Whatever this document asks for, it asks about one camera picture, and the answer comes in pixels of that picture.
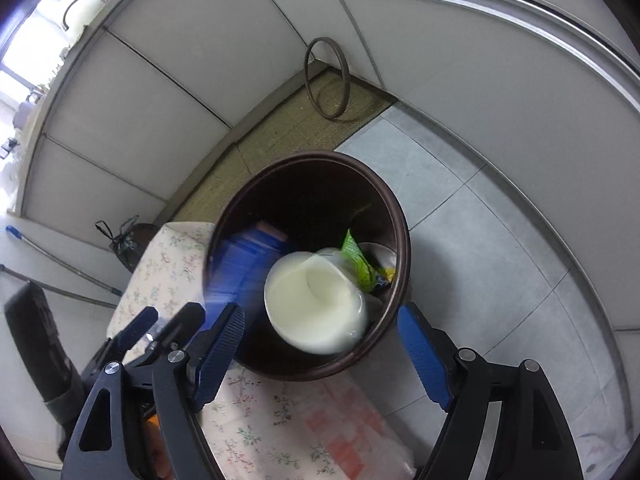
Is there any small white container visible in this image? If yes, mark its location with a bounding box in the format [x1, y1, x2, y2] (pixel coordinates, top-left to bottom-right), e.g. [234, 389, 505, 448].
[357, 242, 396, 271]

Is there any metal pole with blue tip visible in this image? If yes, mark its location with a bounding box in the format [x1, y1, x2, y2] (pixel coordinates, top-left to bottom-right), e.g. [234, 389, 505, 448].
[5, 226, 123, 296]

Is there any clear red-printed plastic bag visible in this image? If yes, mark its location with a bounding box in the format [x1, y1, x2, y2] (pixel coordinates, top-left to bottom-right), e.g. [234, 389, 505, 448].
[305, 382, 418, 480]

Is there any white crumpled paper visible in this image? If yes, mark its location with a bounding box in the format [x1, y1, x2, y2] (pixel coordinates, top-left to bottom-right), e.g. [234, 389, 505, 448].
[587, 427, 633, 471]

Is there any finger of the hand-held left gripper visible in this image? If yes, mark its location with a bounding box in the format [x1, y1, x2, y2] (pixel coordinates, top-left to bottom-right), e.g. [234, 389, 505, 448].
[102, 306, 160, 362]
[134, 302, 207, 363]

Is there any blue packet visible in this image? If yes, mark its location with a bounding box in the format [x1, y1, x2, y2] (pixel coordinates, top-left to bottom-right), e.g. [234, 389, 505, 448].
[207, 222, 293, 306]

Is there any floral tablecloth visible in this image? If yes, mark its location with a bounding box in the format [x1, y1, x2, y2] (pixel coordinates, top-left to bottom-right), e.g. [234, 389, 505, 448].
[106, 221, 416, 480]

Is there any white kitchen cabinet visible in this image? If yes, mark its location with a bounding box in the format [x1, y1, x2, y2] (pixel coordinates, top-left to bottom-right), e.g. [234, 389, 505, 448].
[17, 0, 391, 221]

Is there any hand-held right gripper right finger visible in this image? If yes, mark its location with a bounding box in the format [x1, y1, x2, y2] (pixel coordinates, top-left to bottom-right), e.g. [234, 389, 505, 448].
[396, 301, 586, 480]

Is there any brown ring hoop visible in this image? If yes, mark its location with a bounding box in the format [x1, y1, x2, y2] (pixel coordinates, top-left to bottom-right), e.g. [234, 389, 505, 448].
[303, 37, 349, 122]

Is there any green snack packet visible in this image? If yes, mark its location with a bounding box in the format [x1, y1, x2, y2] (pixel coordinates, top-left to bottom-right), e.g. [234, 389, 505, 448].
[341, 229, 378, 293]

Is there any white plastic cup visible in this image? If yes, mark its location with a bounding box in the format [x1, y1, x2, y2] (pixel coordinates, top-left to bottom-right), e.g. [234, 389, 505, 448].
[263, 249, 371, 353]

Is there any black garbage bag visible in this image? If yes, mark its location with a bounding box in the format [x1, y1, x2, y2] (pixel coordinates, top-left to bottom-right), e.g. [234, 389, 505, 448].
[95, 215, 158, 273]

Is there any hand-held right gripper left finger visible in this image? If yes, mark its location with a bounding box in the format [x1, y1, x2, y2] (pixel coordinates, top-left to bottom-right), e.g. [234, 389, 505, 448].
[60, 302, 247, 480]

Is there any woven floor mat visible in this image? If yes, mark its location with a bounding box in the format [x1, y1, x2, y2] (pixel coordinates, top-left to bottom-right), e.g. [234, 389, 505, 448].
[172, 67, 396, 226]

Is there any white sliding door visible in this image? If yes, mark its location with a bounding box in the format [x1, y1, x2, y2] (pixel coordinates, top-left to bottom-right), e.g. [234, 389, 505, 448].
[320, 0, 640, 331]

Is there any brown round trash bin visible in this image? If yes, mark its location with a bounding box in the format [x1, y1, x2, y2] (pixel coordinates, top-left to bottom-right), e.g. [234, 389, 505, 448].
[204, 151, 412, 383]

